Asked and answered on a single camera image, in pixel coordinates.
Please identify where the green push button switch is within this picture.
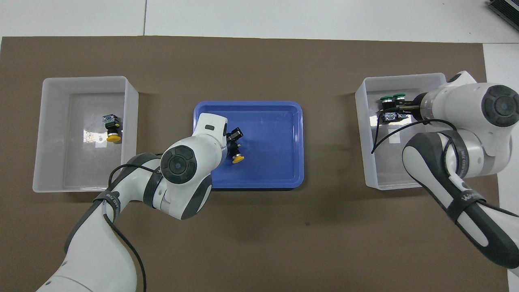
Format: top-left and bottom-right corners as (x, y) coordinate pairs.
(392, 93), (410, 121)
(380, 95), (396, 122)

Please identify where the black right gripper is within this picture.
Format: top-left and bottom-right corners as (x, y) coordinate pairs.
(381, 92), (429, 121)

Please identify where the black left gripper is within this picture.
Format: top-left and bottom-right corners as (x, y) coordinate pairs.
(222, 127), (244, 154)

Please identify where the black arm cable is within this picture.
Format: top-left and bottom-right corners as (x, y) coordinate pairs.
(371, 115), (461, 155)
(103, 162), (146, 292)

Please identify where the blue plastic tray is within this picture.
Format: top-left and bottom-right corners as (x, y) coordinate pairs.
(191, 101), (305, 190)

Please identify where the brown table mat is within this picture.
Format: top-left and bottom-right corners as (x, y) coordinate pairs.
(0, 36), (509, 292)

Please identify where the yellow push button switch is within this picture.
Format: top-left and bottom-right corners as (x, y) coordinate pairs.
(229, 142), (245, 164)
(103, 114), (122, 144)

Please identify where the grey ribbed device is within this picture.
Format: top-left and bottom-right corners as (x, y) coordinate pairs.
(487, 0), (519, 27)

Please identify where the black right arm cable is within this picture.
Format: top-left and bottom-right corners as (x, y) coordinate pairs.
(371, 115), (461, 155)

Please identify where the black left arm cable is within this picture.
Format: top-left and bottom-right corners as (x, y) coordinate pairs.
(103, 162), (146, 292)

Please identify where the translucent white plastic box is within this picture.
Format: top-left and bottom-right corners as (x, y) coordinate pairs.
(355, 73), (463, 191)
(32, 76), (139, 193)

